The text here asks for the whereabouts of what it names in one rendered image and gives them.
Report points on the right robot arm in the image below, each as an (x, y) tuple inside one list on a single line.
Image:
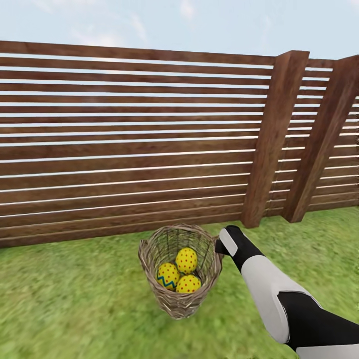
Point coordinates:
[(290, 313)]

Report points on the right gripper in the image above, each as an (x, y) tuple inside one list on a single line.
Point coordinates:
[(220, 248)]

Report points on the wicker basket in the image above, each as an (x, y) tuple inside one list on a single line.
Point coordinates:
[(181, 305)]

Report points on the easter egg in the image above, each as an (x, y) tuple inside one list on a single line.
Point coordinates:
[(187, 260), (167, 274), (188, 284)]

